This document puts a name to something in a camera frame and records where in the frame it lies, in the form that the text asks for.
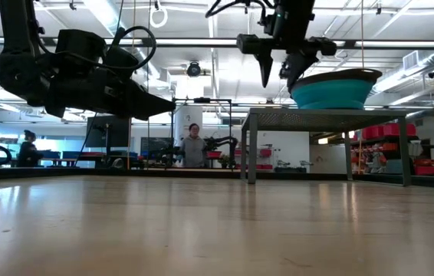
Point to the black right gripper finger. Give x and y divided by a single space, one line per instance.
266 65
299 65

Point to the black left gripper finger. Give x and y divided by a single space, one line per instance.
152 103

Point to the blue collapsible colander bowl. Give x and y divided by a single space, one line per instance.
336 94

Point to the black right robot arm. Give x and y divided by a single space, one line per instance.
297 15

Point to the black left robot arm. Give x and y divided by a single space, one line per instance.
17 57

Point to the black background robot arm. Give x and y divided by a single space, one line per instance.
224 140

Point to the white round column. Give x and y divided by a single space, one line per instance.
186 115

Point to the black monitor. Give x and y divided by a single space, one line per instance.
106 132

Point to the grey perforated metal stand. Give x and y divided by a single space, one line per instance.
316 119

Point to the person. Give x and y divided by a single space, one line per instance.
28 153
193 151

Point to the red storage bin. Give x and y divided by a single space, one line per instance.
372 132
393 129
428 170

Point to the black shelf unit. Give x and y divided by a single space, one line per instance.
389 155

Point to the black background rig frame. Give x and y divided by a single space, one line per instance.
201 100

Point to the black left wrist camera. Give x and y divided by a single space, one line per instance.
81 46

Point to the black overhead camera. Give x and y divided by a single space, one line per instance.
193 69

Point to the black aluminium table frame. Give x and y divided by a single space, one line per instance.
86 172

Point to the silver ventilation duct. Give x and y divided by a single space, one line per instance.
431 59

